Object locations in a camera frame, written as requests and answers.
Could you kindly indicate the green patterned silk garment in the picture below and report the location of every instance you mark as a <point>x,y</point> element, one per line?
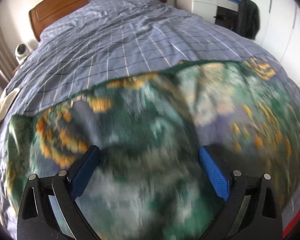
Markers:
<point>150,128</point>

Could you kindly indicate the blue plaid duvet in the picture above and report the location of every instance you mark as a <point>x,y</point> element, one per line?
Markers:
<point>113,39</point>

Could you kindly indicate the white desk with drawers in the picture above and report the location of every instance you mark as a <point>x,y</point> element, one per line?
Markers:
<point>209,10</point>

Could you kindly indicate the white wardrobe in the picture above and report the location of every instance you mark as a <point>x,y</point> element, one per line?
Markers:
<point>279,33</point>

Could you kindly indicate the cream blanket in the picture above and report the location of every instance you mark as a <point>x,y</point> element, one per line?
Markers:
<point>6,101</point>

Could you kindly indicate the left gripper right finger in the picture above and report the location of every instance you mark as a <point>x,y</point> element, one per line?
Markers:
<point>250,210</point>

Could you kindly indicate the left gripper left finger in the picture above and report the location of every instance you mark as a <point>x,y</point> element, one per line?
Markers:
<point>36,219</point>

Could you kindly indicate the dark jacket on chair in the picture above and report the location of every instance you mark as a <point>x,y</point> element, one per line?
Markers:
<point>248,19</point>

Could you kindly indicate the white round fan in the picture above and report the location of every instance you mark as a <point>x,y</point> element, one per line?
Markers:
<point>21,53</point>

